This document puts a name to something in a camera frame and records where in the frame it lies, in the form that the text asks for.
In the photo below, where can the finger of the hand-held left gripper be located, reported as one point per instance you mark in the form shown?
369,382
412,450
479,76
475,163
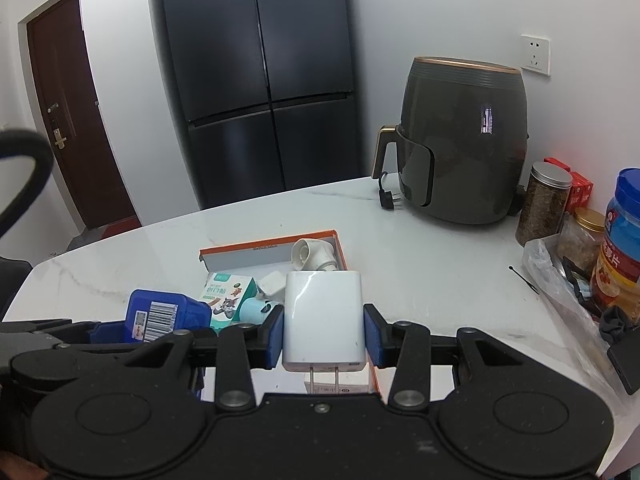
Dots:
107,334

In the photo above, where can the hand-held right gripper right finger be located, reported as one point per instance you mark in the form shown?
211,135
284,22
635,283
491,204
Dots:
374,335

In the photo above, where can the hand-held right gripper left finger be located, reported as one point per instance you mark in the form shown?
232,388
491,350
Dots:
274,337

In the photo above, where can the light blue toothpick holder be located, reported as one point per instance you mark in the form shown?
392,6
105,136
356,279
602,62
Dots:
252,312

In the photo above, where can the white square charger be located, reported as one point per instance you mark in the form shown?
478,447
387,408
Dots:
322,315

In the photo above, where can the blue tin box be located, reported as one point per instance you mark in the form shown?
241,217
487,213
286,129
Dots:
160,312

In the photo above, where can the green and white bandage box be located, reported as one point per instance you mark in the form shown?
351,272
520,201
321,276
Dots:
225,300

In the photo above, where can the orange and white cardboard box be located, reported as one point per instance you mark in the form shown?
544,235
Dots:
250,256

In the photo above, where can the small white charger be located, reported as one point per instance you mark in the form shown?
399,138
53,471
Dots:
271,284

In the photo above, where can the grey chair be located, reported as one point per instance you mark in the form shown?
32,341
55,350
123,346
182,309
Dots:
12,285

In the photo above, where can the white round plug adapter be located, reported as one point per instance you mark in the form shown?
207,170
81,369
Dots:
312,255

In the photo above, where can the red doormat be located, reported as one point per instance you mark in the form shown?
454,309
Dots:
122,226

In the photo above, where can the black cotton swab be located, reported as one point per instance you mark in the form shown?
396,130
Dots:
522,279

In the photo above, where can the clear plastic bag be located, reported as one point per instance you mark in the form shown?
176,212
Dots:
545,270

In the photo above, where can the brass door lock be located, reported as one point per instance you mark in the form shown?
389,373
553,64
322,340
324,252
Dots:
57,132

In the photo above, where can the dark grey air fryer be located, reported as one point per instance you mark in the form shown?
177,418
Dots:
465,145

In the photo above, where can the black clip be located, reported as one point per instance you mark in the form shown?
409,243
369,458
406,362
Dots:
580,285

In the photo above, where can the glass jar with metal lid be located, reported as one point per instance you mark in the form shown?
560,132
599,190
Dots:
542,205

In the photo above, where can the dark brown door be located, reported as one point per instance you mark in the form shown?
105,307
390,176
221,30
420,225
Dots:
75,110

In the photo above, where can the jar with gold lid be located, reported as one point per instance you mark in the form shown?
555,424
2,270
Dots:
582,240

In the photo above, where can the black cloth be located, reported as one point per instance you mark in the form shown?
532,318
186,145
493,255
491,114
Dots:
616,324

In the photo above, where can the red box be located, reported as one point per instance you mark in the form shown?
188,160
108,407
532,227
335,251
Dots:
580,190
557,164

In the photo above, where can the black flat device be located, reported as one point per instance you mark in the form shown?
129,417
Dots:
627,365

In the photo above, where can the plastic jar with blue lid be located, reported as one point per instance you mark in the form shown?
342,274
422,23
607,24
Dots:
622,240

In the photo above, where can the black refrigerator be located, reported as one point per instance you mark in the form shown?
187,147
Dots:
260,60

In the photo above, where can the white wall socket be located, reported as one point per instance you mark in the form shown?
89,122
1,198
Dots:
535,55

